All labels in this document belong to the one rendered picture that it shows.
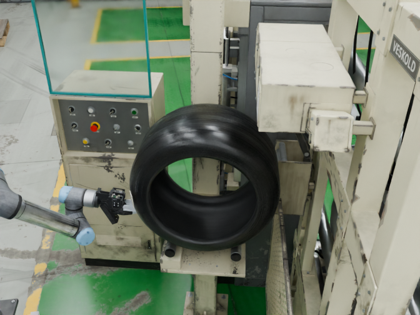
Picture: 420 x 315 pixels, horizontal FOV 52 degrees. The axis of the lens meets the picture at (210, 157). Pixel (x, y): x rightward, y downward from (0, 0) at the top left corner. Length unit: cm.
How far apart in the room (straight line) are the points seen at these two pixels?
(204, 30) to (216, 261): 99
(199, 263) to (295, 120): 97
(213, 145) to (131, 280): 168
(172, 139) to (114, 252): 157
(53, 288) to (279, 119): 224
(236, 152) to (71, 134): 129
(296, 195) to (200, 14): 90
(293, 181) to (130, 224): 121
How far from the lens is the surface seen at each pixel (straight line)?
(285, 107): 119
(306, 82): 119
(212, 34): 177
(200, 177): 207
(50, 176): 415
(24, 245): 348
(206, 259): 199
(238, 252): 186
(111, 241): 294
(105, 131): 252
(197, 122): 159
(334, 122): 113
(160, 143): 159
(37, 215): 176
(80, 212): 196
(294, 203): 207
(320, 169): 199
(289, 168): 195
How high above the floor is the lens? 222
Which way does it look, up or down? 32 degrees down
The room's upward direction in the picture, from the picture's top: 1 degrees clockwise
